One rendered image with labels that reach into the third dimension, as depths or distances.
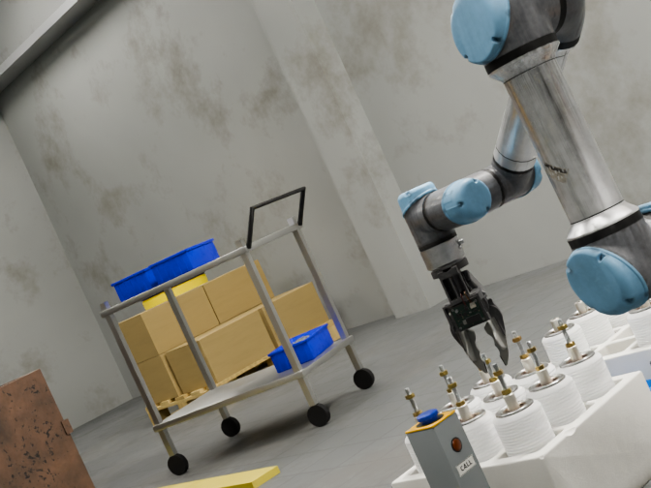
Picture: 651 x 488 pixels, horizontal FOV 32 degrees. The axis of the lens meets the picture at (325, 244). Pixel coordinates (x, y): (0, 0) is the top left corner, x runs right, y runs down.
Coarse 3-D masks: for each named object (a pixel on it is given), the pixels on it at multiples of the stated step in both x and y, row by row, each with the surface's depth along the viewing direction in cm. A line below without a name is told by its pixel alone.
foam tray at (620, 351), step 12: (612, 336) 265; (624, 336) 266; (600, 348) 259; (612, 348) 260; (624, 348) 258; (636, 348) 243; (648, 348) 239; (612, 360) 246; (624, 360) 244; (636, 360) 242; (648, 360) 240; (612, 372) 246; (624, 372) 244; (648, 372) 241
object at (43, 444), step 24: (24, 384) 402; (0, 408) 392; (24, 408) 399; (48, 408) 407; (0, 432) 389; (24, 432) 396; (48, 432) 403; (0, 456) 386; (24, 456) 393; (48, 456) 400; (72, 456) 407; (0, 480) 382; (24, 480) 390; (48, 480) 397; (72, 480) 404
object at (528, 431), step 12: (528, 408) 204; (540, 408) 205; (504, 420) 204; (516, 420) 203; (528, 420) 203; (540, 420) 204; (504, 432) 205; (516, 432) 203; (528, 432) 203; (540, 432) 203; (552, 432) 206; (504, 444) 206; (516, 444) 204; (528, 444) 203; (540, 444) 203
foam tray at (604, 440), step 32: (640, 384) 222; (608, 416) 213; (640, 416) 219; (544, 448) 200; (576, 448) 204; (608, 448) 210; (640, 448) 216; (416, 480) 220; (512, 480) 203; (544, 480) 198; (576, 480) 201; (608, 480) 207; (640, 480) 214
